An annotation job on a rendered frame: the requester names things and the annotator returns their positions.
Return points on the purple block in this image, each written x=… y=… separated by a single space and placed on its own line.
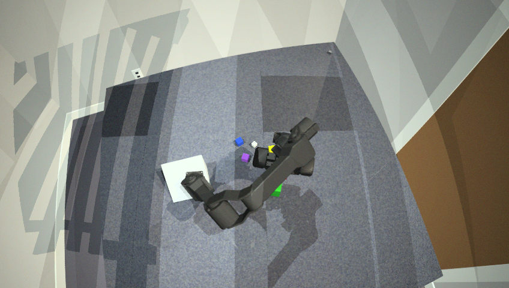
x=245 y=157

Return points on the blue block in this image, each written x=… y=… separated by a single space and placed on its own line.
x=239 y=141

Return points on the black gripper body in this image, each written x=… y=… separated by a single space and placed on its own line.
x=261 y=160

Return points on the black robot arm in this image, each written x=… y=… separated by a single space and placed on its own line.
x=293 y=149

